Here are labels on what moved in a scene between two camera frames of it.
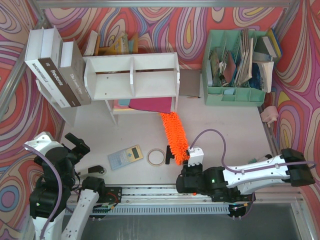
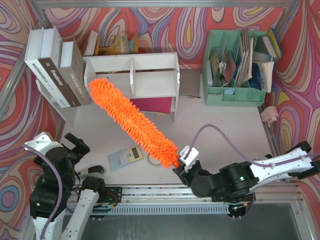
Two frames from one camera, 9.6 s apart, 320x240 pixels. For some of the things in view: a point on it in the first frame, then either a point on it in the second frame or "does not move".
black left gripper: x=75 y=145 does not move
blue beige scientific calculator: x=124 y=157 does not move
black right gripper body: x=191 y=169 does not move
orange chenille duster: x=177 y=137 -> x=121 y=108
